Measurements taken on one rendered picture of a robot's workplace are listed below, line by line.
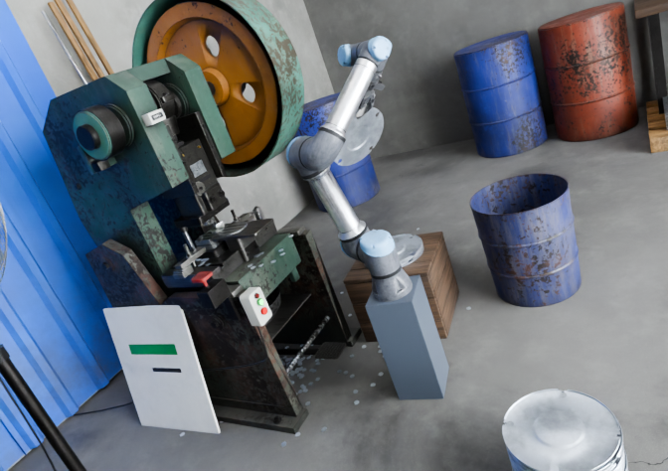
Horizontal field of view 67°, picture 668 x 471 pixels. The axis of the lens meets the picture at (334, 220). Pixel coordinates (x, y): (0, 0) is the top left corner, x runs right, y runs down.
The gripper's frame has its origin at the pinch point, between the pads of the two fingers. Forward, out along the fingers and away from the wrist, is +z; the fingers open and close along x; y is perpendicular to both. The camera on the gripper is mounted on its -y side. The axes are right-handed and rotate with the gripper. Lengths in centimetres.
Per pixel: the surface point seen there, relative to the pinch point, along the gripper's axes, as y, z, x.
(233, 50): 18, 0, -58
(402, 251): -1, 47, 46
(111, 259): 92, 69, -38
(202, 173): 55, 29, -29
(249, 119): 19, 25, -41
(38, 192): 87, 102, -116
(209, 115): 42, 14, -42
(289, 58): 7.5, -7.1, -35.2
